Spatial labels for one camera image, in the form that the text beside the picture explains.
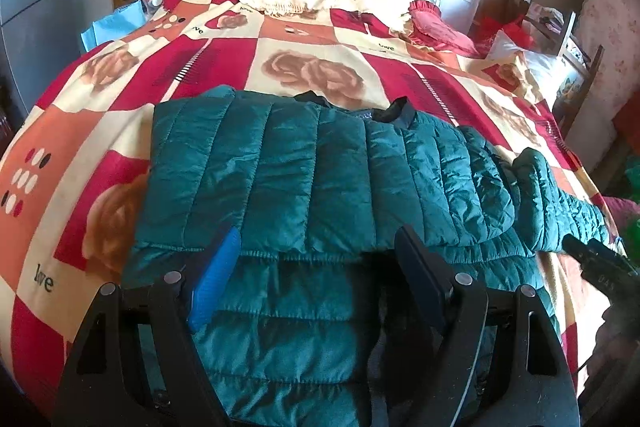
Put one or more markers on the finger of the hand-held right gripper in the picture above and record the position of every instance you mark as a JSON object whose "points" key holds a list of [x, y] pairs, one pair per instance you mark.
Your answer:
{"points": [[580, 249]]}

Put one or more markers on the wooden chair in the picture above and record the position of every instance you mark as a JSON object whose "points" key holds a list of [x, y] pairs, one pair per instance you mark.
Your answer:
{"points": [[582, 72]]}

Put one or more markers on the light blue bag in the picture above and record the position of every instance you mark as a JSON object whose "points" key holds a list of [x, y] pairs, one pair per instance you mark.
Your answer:
{"points": [[112, 24]]}

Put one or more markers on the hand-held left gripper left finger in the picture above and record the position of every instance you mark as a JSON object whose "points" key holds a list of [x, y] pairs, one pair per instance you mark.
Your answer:
{"points": [[215, 279]]}

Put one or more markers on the red ruffled pillow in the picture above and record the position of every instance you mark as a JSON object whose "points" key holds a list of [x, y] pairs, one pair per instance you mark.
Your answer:
{"points": [[440, 27]]}

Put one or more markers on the white pillow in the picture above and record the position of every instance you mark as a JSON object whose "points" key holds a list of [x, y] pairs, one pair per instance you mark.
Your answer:
{"points": [[530, 62]]}

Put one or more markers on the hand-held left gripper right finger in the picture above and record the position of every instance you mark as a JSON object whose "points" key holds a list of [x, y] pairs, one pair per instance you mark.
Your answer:
{"points": [[420, 279]]}

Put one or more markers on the red floral checked blanket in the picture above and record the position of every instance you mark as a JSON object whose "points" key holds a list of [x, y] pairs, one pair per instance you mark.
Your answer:
{"points": [[85, 147]]}

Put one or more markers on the green quilted puffer jacket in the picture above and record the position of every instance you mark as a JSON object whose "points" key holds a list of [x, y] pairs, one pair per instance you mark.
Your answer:
{"points": [[310, 167]]}

